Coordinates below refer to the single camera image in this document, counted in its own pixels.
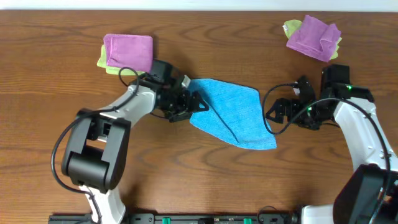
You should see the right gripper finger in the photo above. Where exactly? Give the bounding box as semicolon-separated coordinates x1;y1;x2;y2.
266;111;284;124
266;98;284;114

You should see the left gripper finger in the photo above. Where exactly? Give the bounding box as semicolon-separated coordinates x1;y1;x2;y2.
189;91;209;113
169;111;192;123

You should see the blue cloth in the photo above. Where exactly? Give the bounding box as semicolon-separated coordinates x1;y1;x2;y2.
189;78;277;151

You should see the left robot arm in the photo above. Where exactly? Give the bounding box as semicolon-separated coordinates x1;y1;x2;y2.
49;60;209;223

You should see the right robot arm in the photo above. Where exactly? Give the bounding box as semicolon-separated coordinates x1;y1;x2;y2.
262;64;397;223

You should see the folded purple cloth left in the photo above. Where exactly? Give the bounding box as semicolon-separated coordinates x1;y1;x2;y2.
103;34;154;72

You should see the purple cloth right pile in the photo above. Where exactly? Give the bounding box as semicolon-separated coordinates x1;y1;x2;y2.
286;15;342;62

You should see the folded green cloth left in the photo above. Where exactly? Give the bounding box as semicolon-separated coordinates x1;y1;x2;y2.
96;45;136;76

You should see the green cloth right pile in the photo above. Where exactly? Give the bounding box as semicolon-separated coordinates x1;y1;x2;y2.
282;19;302;39

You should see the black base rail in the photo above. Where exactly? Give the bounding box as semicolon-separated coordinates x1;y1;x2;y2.
48;212;301;224

